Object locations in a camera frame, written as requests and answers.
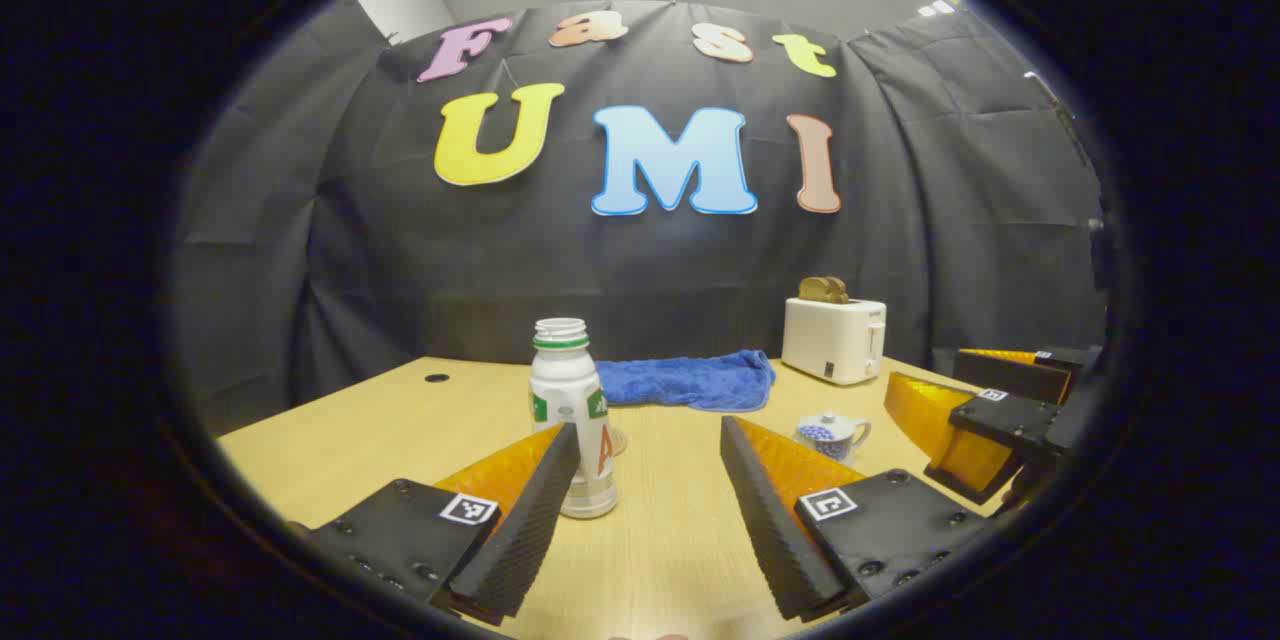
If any blue towel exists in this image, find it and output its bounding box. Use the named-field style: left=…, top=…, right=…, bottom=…
left=595, top=350, right=776, bottom=413

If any white blue-patterned teacup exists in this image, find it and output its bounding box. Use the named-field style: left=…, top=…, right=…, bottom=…
left=795, top=412, right=873, bottom=463

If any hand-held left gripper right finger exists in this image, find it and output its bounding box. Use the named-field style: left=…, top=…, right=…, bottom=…
left=720, top=415, right=1001, bottom=621

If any black backdrop cloth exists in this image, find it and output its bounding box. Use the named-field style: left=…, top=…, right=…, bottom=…
left=165, top=0, right=1111, bottom=436

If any white toaster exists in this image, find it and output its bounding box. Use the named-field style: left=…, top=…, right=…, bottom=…
left=781, top=297, right=888, bottom=387

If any white plastic water bottle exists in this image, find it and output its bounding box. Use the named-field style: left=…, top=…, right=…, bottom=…
left=529, top=318, right=619, bottom=520

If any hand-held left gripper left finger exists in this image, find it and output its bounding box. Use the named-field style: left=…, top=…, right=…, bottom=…
left=300, top=423, right=583, bottom=626

